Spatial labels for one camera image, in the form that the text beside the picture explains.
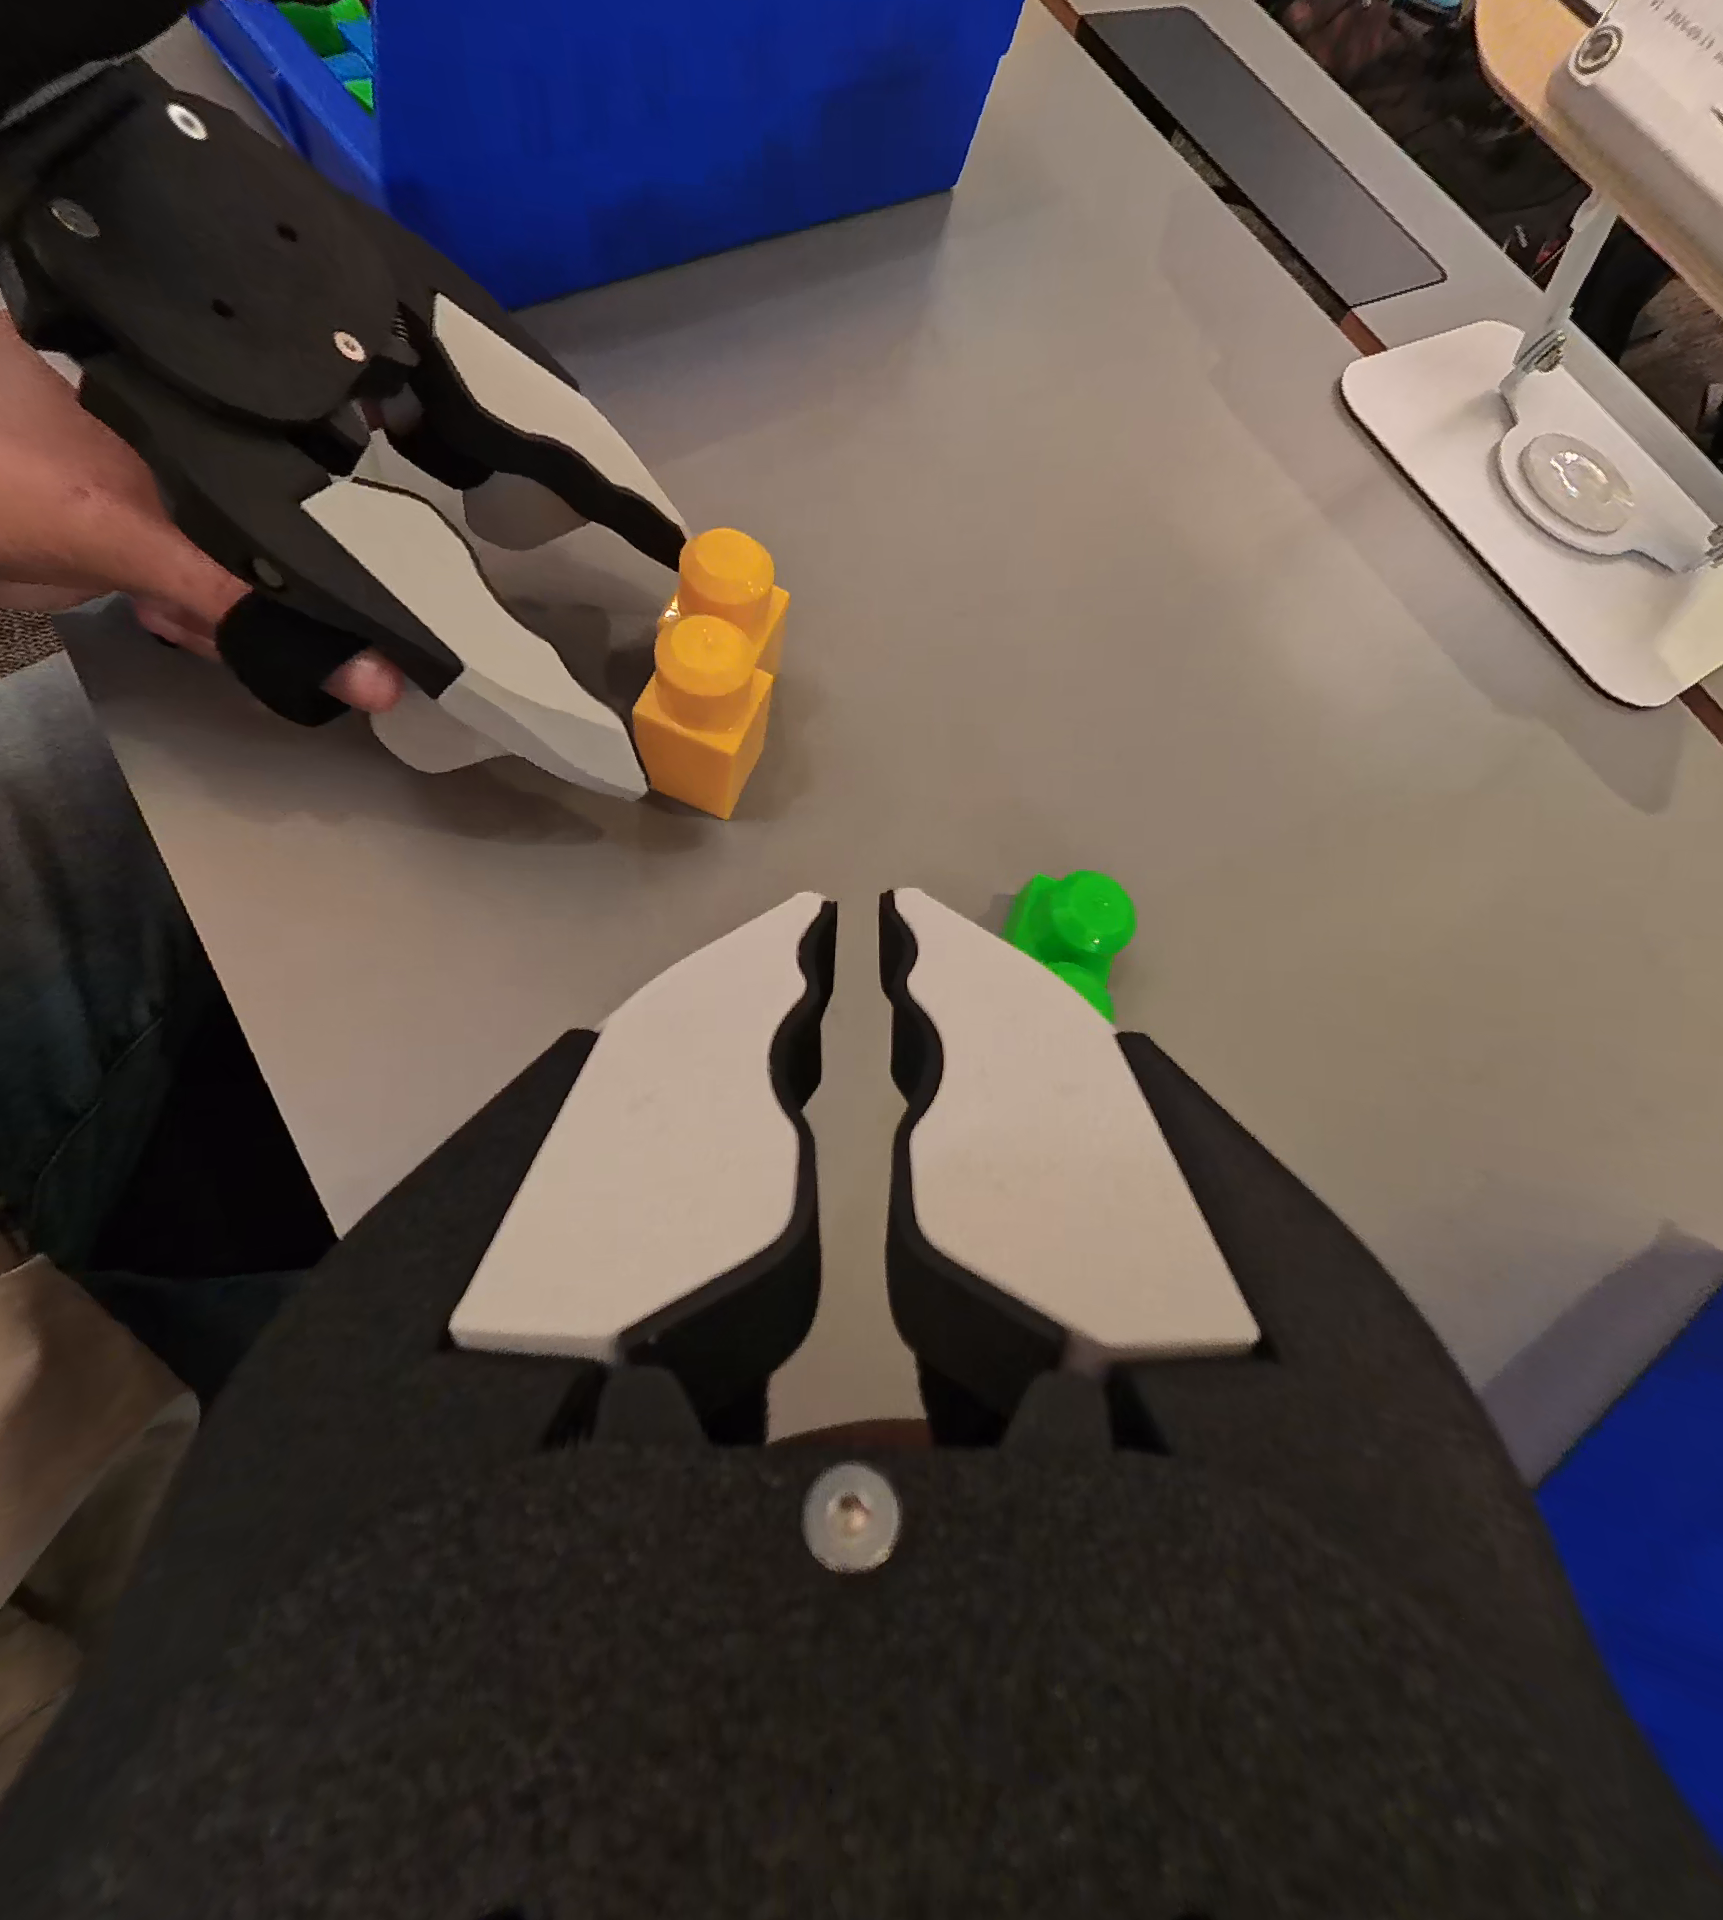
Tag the blue storage bin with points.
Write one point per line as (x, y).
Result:
(1702, 1592)
(682, 121)

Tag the pile of colourful blocks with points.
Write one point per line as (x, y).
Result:
(336, 33)

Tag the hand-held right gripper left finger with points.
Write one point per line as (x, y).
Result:
(635, 1203)

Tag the printed instruction sheet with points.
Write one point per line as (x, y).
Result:
(1719, 135)

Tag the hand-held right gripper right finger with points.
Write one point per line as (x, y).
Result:
(1085, 1203)

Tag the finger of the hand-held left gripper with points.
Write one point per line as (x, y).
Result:
(564, 436)
(502, 676)

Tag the green mega block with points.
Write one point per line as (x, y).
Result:
(1073, 930)

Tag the person's jeans leg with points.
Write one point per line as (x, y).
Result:
(50, 991)

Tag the black flat panel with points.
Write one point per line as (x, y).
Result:
(1267, 135)

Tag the orange mega block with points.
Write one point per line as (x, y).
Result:
(733, 587)
(705, 721)

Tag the white board stand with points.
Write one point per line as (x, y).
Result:
(1643, 556)

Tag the person's beige jacket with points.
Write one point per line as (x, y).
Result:
(6, 1501)

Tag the person's left hand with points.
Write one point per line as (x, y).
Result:
(22, 482)

